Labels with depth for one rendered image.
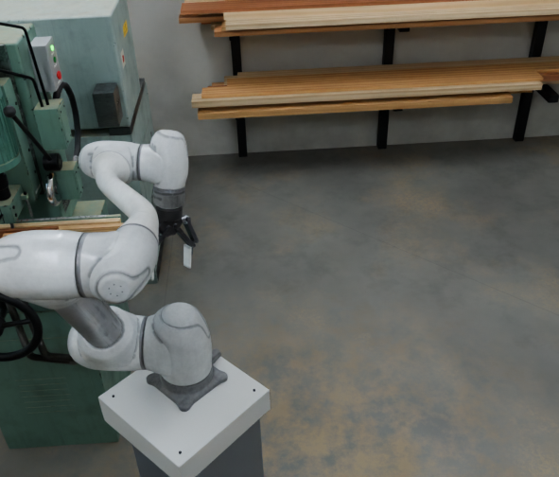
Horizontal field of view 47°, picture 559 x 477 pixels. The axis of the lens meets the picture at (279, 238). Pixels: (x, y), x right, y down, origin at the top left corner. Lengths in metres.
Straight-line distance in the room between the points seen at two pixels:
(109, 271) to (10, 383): 1.44
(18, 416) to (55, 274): 1.52
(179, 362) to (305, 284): 1.67
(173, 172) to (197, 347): 0.49
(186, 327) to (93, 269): 0.58
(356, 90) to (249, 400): 2.55
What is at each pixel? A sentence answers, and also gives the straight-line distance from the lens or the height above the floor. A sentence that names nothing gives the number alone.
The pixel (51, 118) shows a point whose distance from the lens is 2.32.
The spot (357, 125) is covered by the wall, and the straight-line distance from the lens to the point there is 4.68.
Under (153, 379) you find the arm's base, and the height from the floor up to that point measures 0.72.
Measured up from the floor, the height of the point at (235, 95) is 0.62.
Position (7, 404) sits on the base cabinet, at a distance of 2.73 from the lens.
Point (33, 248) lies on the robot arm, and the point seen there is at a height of 1.44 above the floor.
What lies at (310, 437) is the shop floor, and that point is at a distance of 2.73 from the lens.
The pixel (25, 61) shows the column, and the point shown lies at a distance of 2.32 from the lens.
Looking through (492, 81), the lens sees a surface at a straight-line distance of 4.30.
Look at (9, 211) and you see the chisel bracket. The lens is 2.28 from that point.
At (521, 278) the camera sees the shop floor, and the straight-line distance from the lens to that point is 3.63.
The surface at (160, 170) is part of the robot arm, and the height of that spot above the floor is 1.32.
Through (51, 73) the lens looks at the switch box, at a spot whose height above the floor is 1.39.
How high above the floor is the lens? 2.15
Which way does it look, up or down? 35 degrees down
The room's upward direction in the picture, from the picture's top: 2 degrees counter-clockwise
